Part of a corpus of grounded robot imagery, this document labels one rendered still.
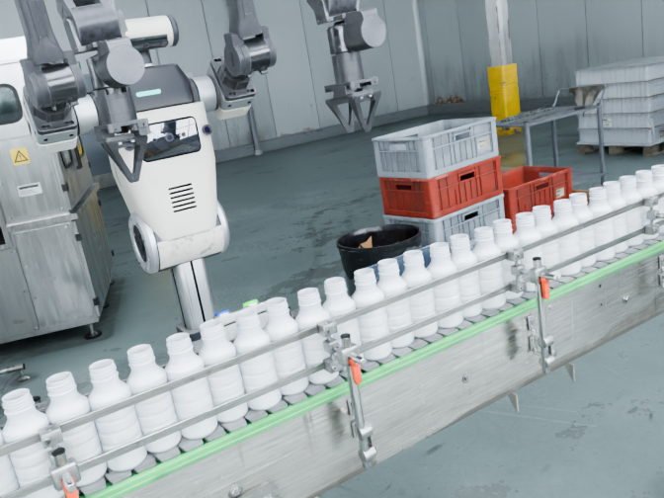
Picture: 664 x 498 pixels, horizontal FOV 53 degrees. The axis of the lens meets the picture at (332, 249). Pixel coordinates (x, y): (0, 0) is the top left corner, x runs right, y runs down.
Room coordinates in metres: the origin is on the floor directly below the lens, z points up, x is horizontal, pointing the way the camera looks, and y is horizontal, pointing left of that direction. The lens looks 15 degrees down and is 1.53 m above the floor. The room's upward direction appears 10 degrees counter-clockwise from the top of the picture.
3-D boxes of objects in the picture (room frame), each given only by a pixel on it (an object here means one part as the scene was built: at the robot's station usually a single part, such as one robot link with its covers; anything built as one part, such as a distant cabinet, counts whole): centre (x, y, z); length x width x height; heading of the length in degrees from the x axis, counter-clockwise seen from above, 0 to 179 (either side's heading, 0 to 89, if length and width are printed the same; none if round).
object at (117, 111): (1.12, 0.31, 1.51); 0.10 x 0.07 x 0.07; 30
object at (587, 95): (6.04, -2.49, 0.85); 0.36 x 0.12 x 0.27; 30
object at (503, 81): (10.98, -3.18, 0.55); 0.40 x 0.40 x 1.10; 30
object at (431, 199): (3.75, -0.68, 0.78); 0.61 x 0.41 x 0.22; 126
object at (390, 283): (1.18, -0.10, 1.08); 0.06 x 0.06 x 0.17
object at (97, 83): (1.11, 0.30, 1.57); 0.07 x 0.06 x 0.07; 32
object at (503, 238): (1.33, -0.36, 1.08); 0.06 x 0.06 x 0.17
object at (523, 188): (4.19, -1.24, 0.55); 0.61 x 0.41 x 0.22; 122
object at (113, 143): (1.12, 0.31, 1.44); 0.07 x 0.07 x 0.09; 30
